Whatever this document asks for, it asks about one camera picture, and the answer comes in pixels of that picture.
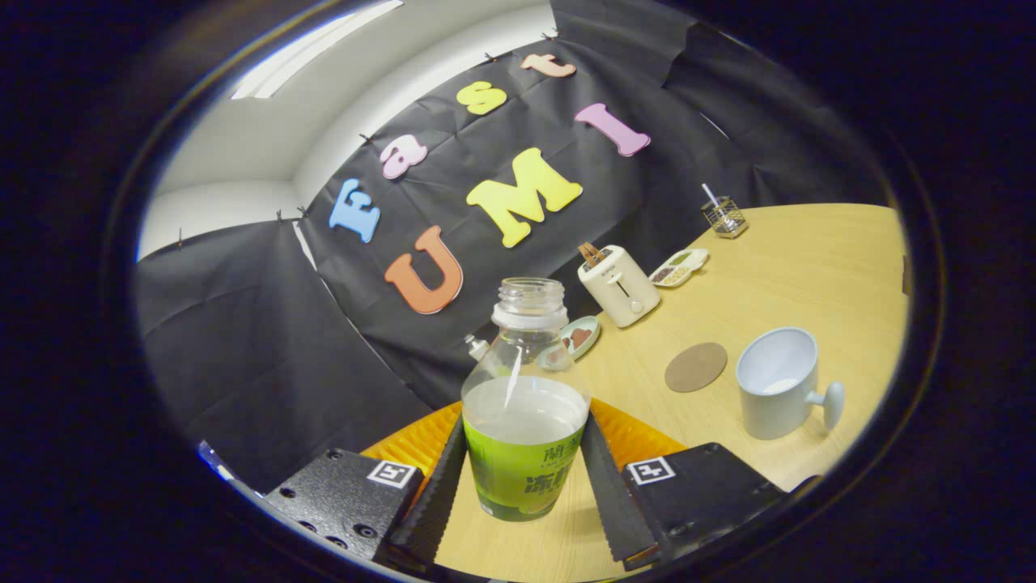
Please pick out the white spoon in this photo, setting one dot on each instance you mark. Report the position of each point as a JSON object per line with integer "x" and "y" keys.
{"x": 711, "y": 196}

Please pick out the pale green plate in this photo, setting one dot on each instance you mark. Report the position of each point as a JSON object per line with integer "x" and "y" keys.
{"x": 596, "y": 328}

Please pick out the juice bottle with green label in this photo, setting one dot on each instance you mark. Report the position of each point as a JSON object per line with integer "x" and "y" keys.
{"x": 526, "y": 470}

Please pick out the round brown coaster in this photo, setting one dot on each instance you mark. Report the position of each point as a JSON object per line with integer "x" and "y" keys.
{"x": 696, "y": 367}

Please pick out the black backdrop cloth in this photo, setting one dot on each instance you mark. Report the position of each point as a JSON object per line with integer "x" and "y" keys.
{"x": 243, "y": 340}

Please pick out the slim white and green bottle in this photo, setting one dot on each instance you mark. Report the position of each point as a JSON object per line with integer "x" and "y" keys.
{"x": 477, "y": 348}

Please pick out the white divided snack tray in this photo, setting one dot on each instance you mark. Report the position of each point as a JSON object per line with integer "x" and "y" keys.
{"x": 680, "y": 267}

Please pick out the white toaster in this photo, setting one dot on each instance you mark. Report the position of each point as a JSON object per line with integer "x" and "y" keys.
{"x": 623, "y": 287}

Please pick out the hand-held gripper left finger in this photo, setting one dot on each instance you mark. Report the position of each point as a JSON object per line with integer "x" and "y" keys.
{"x": 433, "y": 502}

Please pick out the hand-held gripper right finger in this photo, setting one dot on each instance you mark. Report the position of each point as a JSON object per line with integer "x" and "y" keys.
{"x": 611, "y": 502}

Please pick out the brown food piece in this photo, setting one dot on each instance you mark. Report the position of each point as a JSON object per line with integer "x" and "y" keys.
{"x": 581, "y": 336}

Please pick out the brown toast slice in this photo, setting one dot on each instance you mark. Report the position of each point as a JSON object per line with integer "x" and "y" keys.
{"x": 591, "y": 255}

